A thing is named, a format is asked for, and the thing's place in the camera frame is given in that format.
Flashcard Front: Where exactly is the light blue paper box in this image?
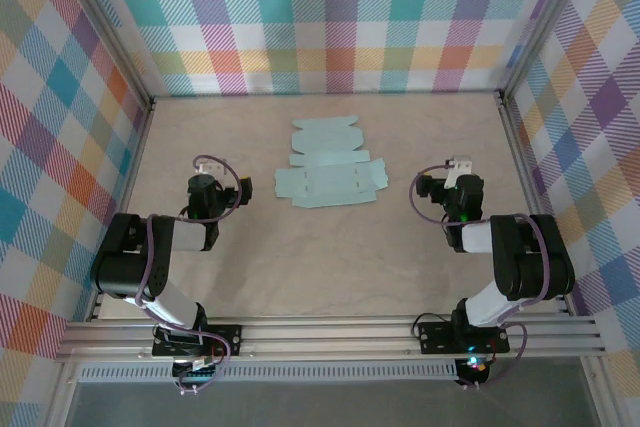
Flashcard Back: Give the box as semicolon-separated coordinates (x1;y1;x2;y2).
273;115;389;209

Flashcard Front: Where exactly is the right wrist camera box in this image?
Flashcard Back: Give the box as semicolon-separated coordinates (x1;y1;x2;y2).
446;155;474;187

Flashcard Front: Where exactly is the right aluminium side rail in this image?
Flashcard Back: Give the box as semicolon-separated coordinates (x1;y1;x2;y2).
494;91;576;318

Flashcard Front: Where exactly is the aluminium side rail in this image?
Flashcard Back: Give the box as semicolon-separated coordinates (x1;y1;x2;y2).
494;91;576;318
84;96;156;323

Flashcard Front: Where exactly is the left aluminium side rail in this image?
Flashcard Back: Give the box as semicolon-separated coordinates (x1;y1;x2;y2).
84;96;156;323

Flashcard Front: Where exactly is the thin aluminium wall rail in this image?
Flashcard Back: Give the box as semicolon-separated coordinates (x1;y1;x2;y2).
149;89;504;101

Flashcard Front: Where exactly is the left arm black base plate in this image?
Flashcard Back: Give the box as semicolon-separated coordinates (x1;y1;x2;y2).
151;324;243;359

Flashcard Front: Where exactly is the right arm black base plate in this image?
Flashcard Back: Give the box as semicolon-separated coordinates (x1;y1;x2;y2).
418;319;511;354

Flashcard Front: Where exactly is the wide aluminium mounting rail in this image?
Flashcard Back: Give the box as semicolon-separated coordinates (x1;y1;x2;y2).
54;314;606;363

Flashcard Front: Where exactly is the slotted grey cable duct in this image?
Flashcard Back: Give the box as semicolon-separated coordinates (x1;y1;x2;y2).
79;364;459;382

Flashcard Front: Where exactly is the left aluminium corner post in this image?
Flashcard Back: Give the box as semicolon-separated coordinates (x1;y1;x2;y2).
54;0;156;113

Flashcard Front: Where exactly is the aluminium corner post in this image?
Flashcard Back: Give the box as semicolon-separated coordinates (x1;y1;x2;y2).
497;0;599;103
54;0;156;113

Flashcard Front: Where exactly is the right aluminium corner post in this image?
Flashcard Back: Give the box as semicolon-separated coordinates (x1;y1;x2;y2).
497;0;599;103

